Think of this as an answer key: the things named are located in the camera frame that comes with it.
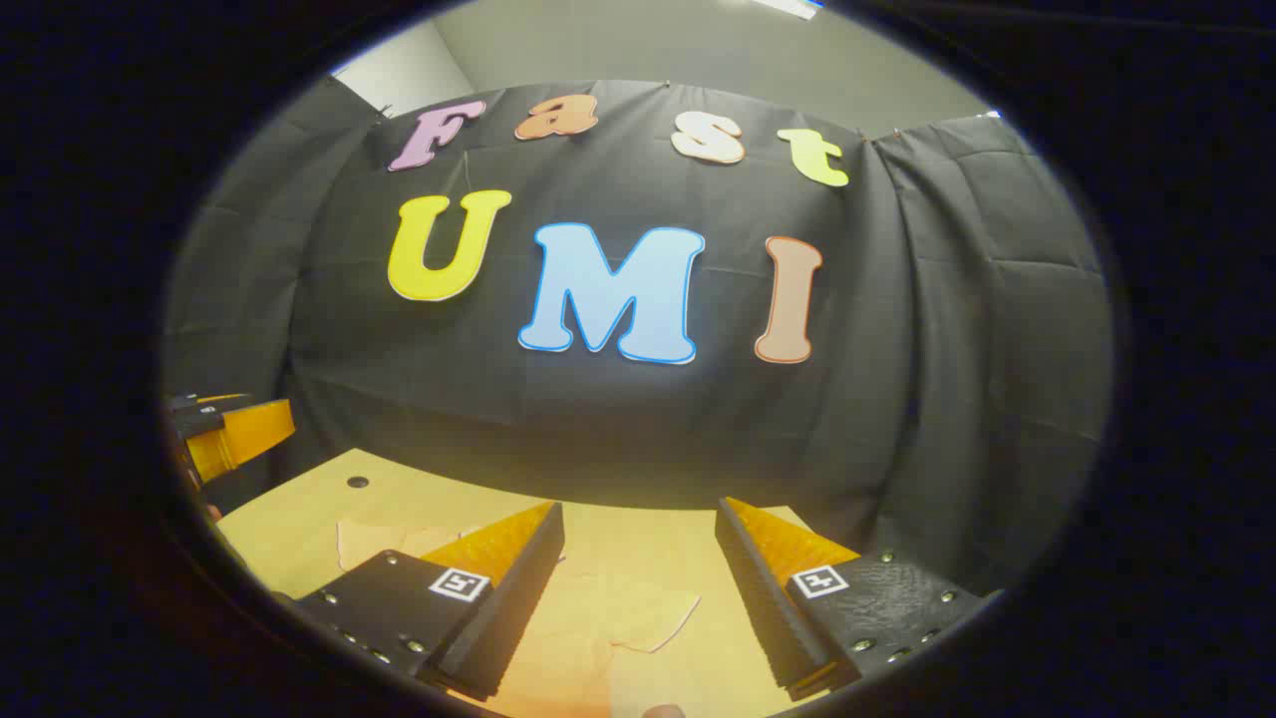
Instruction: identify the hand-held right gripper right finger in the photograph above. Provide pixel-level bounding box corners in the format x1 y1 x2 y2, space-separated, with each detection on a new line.
715 497 1003 702

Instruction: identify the orange T-shirt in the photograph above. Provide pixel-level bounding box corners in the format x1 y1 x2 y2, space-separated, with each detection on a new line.
337 504 704 718

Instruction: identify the black backdrop cloth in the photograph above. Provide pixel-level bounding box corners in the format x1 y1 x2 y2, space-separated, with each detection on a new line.
162 78 1113 599

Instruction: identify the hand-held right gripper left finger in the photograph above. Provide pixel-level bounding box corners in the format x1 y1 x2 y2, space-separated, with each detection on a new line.
274 502 565 702

